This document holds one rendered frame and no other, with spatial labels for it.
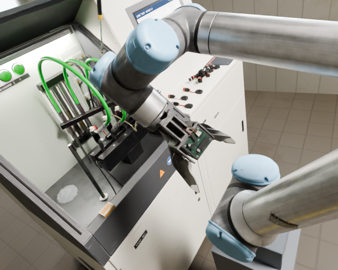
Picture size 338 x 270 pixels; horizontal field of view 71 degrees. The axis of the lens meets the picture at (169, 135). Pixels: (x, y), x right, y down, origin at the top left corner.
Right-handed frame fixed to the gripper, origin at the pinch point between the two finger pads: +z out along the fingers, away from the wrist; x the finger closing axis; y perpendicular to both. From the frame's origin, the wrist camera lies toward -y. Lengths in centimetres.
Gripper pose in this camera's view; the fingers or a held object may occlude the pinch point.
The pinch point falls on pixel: (216, 167)
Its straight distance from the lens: 59.5
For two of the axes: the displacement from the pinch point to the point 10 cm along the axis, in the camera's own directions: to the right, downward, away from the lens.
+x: 6.1, -7.8, 1.3
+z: 7.3, 6.2, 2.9
